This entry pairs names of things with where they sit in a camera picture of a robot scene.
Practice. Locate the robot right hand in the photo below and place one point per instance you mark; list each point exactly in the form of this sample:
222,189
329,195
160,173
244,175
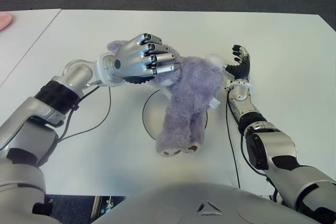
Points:
241,69

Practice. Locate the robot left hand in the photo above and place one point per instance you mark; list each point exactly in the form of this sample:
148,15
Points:
134,56

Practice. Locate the purple plush bunny doll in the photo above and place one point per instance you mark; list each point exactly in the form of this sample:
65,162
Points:
191,90

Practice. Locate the robot right arm silver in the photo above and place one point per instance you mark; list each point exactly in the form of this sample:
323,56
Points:
273,145

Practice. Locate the robot left arm silver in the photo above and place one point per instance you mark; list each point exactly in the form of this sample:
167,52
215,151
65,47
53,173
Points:
31,134

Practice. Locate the white plate black rim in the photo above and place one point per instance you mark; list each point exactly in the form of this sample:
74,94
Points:
152,113

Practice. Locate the pink plate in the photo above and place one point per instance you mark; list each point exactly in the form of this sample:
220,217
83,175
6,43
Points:
5,20

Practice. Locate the silver robot torso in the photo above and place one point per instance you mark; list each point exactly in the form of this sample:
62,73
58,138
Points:
204,200

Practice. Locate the silver metal table leg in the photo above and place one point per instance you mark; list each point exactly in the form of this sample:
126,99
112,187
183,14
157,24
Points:
105,205

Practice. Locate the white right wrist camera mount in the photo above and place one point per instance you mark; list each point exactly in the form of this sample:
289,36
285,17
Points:
240,83

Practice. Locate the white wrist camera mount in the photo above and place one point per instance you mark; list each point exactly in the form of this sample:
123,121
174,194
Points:
240,83
103,69

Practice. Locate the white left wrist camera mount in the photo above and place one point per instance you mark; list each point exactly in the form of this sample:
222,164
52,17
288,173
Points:
103,69

